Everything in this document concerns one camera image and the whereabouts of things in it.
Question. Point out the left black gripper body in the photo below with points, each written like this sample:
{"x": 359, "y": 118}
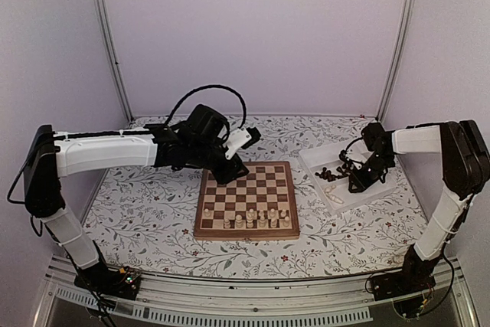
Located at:
{"x": 202, "y": 156}

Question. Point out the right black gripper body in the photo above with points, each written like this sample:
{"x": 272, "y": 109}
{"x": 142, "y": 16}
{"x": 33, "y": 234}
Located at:
{"x": 377, "y": 166}

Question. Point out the wooden chess board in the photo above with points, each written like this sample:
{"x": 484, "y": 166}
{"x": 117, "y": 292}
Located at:
{"x": 268, "y": 185}

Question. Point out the white chess bishop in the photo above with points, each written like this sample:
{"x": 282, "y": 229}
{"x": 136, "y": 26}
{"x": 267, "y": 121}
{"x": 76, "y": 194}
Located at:
{"x": 227, "y": 223}
{"x": 261, "y": 222}

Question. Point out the white chess queen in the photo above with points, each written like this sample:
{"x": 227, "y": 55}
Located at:
{"x": 238, "y": 223}

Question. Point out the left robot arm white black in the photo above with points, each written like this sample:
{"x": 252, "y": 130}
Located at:
{"x": 55, "y": 160}

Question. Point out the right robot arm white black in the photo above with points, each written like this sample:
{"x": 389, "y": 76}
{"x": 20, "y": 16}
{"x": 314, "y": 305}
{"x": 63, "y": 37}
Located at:
{"x": 465, "y": 171}

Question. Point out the pile of dark chess pieces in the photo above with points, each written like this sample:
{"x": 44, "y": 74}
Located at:
{"x": 342, "y": 171}

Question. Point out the white divided tray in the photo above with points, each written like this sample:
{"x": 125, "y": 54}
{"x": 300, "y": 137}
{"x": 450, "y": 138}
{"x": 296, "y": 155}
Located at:
{"x": 313, "y": 160}

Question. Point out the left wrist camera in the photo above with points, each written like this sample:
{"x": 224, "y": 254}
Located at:
{"x": 241, "y": 138}

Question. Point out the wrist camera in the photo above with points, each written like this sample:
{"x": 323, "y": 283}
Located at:
{"x": 241, "y": 138}
{"x": 343, "y": 156}

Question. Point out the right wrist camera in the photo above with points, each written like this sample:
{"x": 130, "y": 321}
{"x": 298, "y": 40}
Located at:
{"x": 343, "y": 156}

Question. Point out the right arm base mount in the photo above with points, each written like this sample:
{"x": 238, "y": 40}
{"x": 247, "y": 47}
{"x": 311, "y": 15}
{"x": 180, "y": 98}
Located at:
{"x": 415, "y": 292}

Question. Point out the front aluminium rail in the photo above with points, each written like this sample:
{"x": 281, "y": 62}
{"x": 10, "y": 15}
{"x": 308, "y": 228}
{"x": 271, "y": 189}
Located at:
{"x": 173, "y": 300}

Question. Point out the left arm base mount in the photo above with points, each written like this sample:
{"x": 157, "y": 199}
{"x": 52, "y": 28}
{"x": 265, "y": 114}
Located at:
{"x": 123, "y": 283}

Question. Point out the left aluminium frame post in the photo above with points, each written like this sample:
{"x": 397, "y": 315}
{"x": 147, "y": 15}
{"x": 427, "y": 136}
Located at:
{"x": 103, "y": 19}

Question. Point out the aluminium frame post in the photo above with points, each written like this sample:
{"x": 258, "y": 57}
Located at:
{"x": 395, "y": 62}
{"x": 103, "y": 19}

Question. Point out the right aluminium frame post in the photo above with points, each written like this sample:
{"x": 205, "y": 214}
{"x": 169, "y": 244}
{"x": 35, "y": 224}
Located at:
{"x": 395, "y": 62}

